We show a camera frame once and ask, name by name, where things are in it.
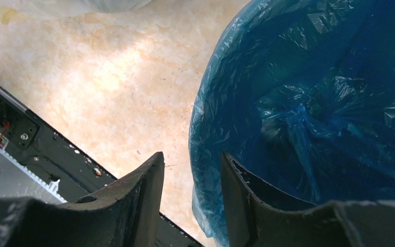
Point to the blue plastic trash bag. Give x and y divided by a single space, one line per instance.
301 93

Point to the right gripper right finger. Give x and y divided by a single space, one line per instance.
259 214

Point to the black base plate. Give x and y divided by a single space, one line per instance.
52 157

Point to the white cable duct strip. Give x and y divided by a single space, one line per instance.
17 181

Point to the translucent white bag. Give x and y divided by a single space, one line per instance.
65 8

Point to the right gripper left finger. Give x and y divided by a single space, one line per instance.
124 213

